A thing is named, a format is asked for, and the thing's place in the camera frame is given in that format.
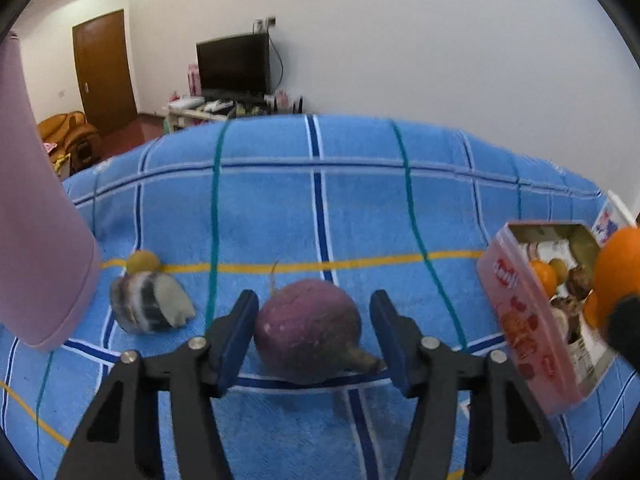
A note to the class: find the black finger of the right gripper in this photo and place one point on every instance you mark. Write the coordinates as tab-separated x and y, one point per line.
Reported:
623	330

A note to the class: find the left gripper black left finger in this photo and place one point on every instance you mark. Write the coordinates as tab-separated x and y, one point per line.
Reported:
119	435

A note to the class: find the dried brown fruit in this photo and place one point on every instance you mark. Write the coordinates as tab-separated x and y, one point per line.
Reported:
566	312

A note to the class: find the large orange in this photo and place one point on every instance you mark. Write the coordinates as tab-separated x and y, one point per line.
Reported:
616	274

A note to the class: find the brown water chestnut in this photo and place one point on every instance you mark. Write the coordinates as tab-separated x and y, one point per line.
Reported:
578	283

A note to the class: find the cut purple yam piece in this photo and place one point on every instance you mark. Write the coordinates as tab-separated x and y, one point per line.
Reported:
150	302

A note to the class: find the small green-brown kiwi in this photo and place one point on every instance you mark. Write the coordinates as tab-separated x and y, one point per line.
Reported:
142	261

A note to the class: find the purple sweet potato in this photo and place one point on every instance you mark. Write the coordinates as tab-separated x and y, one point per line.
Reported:
309	331

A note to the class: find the pink metal tin box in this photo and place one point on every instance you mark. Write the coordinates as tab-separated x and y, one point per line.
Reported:
559	374

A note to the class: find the white mug blue print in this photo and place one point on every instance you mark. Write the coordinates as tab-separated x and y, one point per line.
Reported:
613	216

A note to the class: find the pink cylindrical container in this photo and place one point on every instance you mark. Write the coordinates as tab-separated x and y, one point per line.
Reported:
50	262

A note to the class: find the blue plaid tablecloth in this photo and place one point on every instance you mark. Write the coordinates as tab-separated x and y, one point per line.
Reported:
363	203

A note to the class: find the orange leather sofa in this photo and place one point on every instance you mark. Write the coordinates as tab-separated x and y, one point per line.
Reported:
70	141

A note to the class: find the white tv stand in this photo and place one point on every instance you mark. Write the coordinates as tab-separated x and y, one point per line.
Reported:
191	111

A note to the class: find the brown wooden door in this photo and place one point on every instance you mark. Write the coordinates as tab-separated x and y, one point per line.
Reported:
103	75

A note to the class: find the black television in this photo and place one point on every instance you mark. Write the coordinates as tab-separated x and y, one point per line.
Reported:
235	66

